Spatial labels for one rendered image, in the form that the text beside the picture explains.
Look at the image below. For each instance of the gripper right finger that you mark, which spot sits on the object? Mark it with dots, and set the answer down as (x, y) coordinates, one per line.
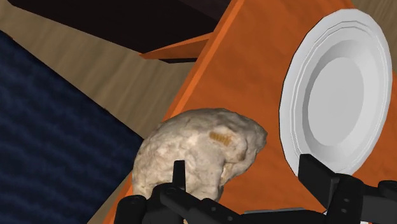
(344, 195)

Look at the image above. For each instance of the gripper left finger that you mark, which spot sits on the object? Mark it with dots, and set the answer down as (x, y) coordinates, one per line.
(173, 201)

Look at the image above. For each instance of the beige lumpy bread loaf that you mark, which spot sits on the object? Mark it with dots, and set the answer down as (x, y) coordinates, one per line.
(192, 145)

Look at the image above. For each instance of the white round plate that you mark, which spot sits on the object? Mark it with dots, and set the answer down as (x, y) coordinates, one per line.
(335, 99)

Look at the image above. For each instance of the dark blue rug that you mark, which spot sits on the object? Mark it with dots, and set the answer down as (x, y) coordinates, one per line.
(46, 139)

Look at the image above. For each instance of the orange wooden table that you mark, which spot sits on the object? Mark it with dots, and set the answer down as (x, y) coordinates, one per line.
(248, 68)

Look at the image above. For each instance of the dark brown cabinet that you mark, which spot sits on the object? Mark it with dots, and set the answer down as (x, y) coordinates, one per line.
(124, 18)

